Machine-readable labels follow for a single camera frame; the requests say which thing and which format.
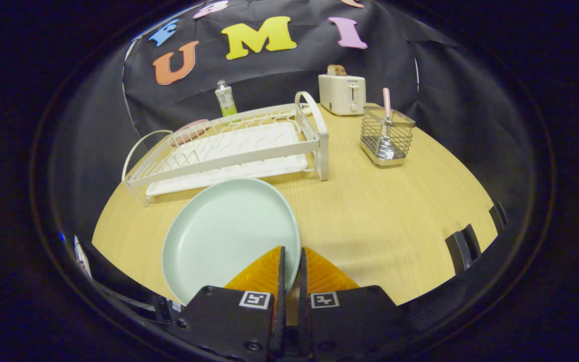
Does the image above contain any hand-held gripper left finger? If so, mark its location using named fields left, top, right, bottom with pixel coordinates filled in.
left=168, top=246, right=286, bottom=360

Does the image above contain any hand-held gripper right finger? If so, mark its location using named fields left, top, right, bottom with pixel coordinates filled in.
left=298, top=247, right=407, bottom=362

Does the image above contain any pale green plate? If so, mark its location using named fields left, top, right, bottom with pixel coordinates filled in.
left=161, top=177, right=302, bottom=305

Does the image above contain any white wire dish rack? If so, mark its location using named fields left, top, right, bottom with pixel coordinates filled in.
left=121, top=91, right=329, bottom=207

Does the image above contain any metal wire basket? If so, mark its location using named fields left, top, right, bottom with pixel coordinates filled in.
left=360, top=106, right=416, bottom=167

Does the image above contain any red checkered handle spoon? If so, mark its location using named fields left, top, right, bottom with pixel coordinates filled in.
left=376, top=88, right=397, bottom=160

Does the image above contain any pink plate with food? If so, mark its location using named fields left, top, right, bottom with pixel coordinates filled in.
left=174, top=119, right=211, bottom=145

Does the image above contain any black table clamp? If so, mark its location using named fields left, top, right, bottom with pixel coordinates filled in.
left=445, top=224, right=482, bottom=275
left=489, top=202, right=509, bottom=234

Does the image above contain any clear bottle with green liquid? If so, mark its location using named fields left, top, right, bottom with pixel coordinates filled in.
left=215, top=80, right=238, bottom=118

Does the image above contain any cream toaster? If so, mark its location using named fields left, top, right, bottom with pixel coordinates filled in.
left=318, top=74, right=366, bottom=116

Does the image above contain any black backdrop cloth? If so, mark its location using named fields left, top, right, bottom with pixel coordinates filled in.
left=51, top=0, right=536, bottom=262

